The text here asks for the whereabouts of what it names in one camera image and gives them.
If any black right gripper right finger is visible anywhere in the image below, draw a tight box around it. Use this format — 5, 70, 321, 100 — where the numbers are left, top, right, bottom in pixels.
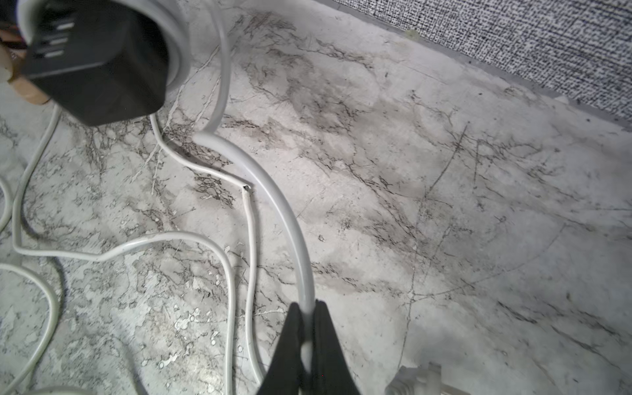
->
311, 301, 360, 395

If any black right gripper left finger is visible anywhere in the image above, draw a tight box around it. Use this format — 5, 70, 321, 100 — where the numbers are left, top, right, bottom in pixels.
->
257, 303, 304, 395

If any purple power strip white cord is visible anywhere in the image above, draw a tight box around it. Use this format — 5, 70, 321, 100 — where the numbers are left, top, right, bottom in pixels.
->
0, 105, 265, 395

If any black and white power strip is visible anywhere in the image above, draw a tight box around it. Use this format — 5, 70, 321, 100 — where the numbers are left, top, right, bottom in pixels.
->
14, 0, 317, 376

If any wooden mug tree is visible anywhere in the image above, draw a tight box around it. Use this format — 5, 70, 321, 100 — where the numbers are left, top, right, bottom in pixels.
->
1, 23, 49, 105

